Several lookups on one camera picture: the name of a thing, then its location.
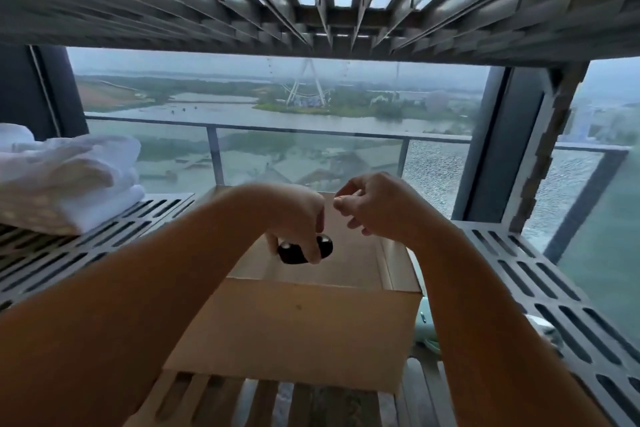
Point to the person's left hand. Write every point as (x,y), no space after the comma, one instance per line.
(292,211)

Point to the person's right hand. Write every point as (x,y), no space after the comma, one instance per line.
(390,209)

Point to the person's left thumb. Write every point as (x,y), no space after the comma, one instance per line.
(313,241)

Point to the person's right thumb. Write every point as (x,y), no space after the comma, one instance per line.
(346,204)

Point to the small black glossy device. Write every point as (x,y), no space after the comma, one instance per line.
(295,254)

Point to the person's left forearm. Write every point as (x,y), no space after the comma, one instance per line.
(125,311)

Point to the person's right forearm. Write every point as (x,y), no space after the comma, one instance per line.
(500,336)

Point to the brown cardboard box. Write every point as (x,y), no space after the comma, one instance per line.
(300,321)

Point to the glass balcony railing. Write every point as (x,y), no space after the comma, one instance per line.
(280,151)

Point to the distant ferris wheel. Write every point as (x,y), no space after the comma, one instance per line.
(306,84)

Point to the pale green object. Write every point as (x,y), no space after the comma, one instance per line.
(425,326)

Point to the light slatted shelf panel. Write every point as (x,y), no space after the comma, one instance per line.
(280,406)

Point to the small white object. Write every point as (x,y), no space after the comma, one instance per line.
(545,334)

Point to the grey slotted shelf panel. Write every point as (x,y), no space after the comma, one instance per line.
(75,246)
(565,301)

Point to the white folded towel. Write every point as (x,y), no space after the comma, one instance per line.
(65,181)

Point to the dark window frame pillar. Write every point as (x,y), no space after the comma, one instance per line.
(500,141)
(35,91)

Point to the grey notched rack post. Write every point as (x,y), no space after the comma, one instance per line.
(547,141)

